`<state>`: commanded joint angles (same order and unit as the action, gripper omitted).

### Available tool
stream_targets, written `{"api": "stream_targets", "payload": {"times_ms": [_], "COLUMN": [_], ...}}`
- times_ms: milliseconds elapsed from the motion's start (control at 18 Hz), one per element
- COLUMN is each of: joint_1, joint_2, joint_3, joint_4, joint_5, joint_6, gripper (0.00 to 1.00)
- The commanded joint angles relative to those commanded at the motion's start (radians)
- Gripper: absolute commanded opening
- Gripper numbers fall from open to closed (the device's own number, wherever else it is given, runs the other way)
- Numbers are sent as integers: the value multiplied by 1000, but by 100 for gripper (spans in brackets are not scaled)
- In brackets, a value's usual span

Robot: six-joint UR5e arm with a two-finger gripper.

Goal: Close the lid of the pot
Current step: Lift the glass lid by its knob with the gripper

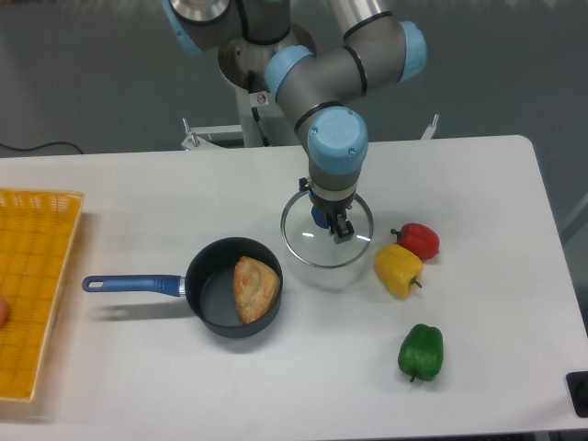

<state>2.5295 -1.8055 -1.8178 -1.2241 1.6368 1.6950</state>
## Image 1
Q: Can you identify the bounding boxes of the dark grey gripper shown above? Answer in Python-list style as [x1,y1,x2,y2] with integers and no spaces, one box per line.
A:
[299,177,356,243]

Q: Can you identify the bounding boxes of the glass pot lid blue knob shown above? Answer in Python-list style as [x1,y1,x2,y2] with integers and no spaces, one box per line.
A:
[280,192,374,269]

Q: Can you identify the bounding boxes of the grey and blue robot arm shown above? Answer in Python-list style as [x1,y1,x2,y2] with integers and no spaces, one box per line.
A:
[163,1,427,243]

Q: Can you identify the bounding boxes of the yellow bell pepper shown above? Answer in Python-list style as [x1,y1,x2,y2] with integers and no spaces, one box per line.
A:
[374,243,424,298]

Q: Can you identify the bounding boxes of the red bell pepper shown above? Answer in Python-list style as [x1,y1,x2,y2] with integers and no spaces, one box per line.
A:
[390,222,440,262]

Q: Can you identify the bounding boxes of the triangular baked pastry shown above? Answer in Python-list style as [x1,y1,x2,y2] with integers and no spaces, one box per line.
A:
[232,256,280,324]

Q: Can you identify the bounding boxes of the green bell pepper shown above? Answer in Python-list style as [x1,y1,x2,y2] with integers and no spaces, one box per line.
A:
[397,323,445,382]

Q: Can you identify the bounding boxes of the black device at table edge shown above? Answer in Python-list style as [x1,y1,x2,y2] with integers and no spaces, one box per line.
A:
[566,371,588,418]

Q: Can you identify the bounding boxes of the yellow woven basket tray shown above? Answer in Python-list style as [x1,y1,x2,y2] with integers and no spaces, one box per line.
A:
[1,187,85,403]

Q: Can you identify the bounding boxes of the orange round item in tray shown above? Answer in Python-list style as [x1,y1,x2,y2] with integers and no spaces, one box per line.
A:
[0,296,10,326]

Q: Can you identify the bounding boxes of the white right table bracket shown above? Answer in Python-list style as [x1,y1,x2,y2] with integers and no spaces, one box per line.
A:
[421,114,439,141]

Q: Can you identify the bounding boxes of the dark saucepan with blue handle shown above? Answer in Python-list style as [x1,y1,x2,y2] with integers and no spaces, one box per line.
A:
[82,237,283,338]

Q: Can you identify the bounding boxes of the black floor cable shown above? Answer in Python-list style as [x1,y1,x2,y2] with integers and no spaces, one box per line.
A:
[0,141,85,155]

